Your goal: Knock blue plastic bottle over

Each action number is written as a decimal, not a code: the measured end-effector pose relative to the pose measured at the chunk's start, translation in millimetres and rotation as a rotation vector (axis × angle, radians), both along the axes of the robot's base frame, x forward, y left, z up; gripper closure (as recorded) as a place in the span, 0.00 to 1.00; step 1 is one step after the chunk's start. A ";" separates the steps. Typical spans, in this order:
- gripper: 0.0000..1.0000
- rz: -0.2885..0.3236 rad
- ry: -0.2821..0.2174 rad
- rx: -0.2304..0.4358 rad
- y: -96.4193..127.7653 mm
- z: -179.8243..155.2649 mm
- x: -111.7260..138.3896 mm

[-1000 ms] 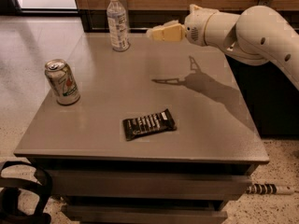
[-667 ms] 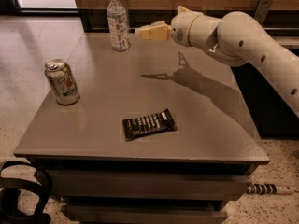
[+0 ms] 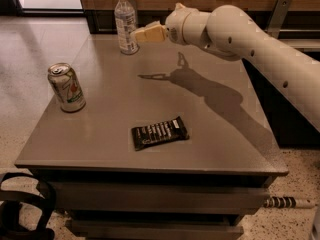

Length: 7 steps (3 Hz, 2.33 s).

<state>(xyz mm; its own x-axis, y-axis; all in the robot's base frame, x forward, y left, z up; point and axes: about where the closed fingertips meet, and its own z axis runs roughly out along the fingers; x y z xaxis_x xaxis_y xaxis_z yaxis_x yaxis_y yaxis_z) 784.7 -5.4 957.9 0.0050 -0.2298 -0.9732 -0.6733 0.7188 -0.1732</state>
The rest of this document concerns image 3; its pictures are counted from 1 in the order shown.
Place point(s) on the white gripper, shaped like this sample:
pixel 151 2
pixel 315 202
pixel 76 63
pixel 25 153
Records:
pixel 173 26

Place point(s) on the grey drawer cabinet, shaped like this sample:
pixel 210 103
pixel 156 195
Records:
pixel 195 189

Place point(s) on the striped white stick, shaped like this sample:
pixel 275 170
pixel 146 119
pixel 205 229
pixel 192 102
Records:
pixel 288 202

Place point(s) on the black snack bar wrapper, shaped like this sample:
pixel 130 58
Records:
pixel 159 133

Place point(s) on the clear plastic water bottle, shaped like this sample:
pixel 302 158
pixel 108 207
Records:
pixel 125 19

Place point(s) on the silver soda can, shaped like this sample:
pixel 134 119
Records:
pixel 64 82

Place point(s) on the grey metal bracket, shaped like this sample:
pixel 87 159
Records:
pixel 277 17

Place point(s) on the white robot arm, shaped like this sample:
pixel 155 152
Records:
pixel 229 33

